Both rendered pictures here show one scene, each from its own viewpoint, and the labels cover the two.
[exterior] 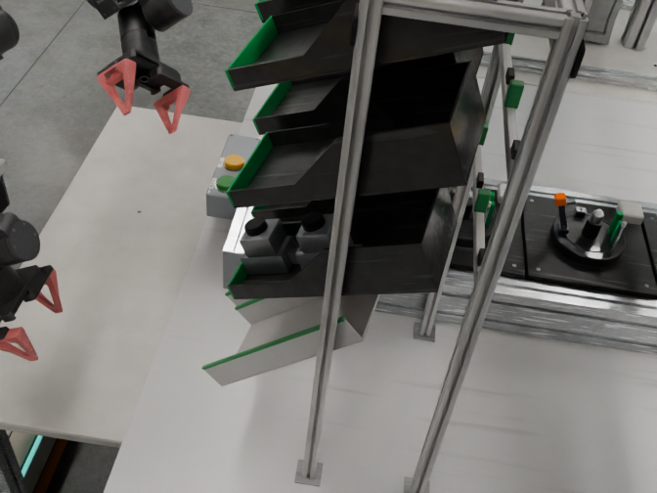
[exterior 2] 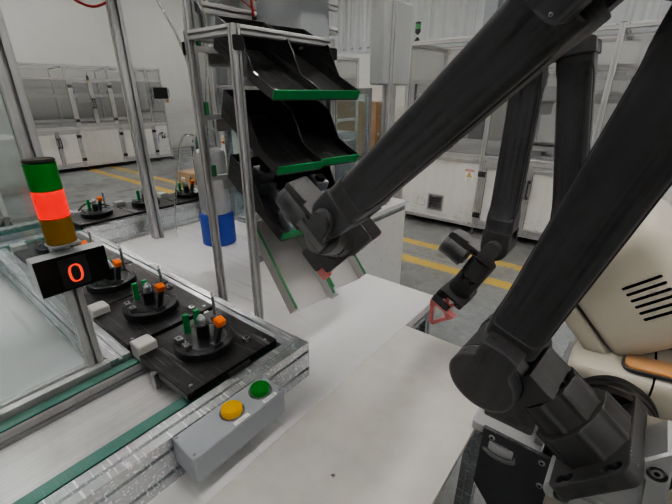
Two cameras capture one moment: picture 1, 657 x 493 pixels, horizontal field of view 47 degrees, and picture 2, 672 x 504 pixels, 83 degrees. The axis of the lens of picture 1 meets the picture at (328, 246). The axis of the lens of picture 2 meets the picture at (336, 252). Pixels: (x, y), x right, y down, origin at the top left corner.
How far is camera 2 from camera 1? 177 cm
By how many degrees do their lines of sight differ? 106
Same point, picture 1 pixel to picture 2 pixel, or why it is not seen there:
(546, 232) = (121, 291)
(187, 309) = (341, 369)
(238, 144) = (202, 437)
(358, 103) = not seen: hidden behind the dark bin
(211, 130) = not seen: outside the picture
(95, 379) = (412, 352)
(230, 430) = (353, 314)
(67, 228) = (411, 482)
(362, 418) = not seen: hidden behind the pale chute
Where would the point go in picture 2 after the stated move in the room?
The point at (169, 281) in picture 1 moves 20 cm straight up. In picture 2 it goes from (342, 393) to (343, 322)
